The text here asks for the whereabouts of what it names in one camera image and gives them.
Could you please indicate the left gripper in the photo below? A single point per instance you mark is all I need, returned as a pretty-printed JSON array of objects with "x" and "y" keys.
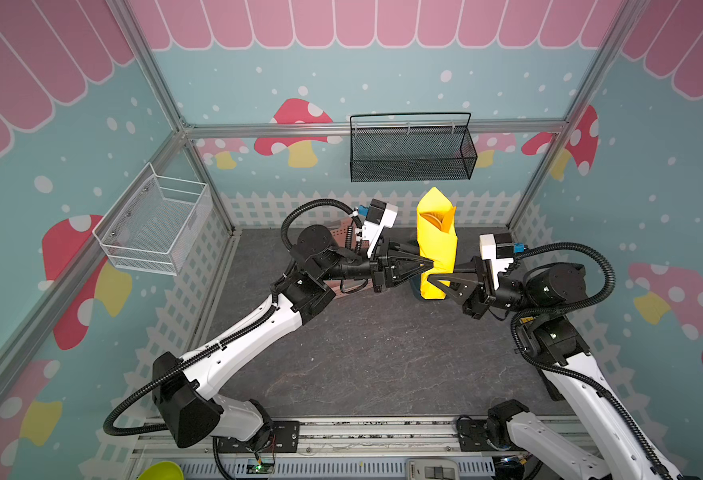
[{"x": 385, "y": 269}]

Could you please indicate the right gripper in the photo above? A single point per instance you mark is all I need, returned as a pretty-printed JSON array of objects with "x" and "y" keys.
[{"x": 475, "y": 288}]

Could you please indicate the yellow paper napkin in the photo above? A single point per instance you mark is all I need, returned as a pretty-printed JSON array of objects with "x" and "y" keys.
[{"x": 434, "y": 244}]

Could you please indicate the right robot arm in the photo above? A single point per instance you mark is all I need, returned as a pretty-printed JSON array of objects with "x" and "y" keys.
[{"x": 547, "y": 340}]

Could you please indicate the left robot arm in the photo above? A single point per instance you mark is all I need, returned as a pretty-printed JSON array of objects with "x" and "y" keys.
[{"x": 184, "y": 396}]

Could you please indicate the dark teal plastic tray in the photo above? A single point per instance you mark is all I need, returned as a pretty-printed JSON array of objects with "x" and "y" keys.
[{"x": 415, "y": 284}]

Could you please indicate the pink perforated plastic basket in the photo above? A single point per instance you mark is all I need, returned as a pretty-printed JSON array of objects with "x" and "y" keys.
[{"x": 339, "y": 230}]

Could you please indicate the green round object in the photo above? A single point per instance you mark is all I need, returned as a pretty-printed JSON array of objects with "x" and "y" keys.
[{"x": 165, "y": 470}]

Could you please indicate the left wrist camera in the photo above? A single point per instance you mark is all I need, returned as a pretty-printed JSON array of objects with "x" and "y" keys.
[{"x": 377, "y": 216}]

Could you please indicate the black wire mesh wall basket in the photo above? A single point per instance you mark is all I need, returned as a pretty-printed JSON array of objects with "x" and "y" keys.
[{"x": 412, "y": 146}]

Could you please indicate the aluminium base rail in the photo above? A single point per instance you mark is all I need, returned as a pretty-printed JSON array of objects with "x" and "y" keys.
[{"x": 336, "y": 448}]

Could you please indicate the white wire mesh wall basket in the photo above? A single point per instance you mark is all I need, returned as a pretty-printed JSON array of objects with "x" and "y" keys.
[{"x": 155, "y": 226}]

